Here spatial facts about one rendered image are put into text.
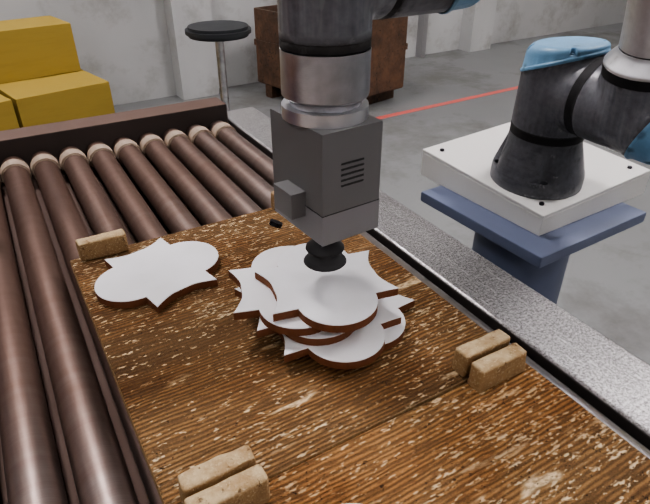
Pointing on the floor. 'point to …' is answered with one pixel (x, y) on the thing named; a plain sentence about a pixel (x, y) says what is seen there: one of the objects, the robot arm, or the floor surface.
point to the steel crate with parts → (265, 39)
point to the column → (606, 226)
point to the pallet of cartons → (39, 76)
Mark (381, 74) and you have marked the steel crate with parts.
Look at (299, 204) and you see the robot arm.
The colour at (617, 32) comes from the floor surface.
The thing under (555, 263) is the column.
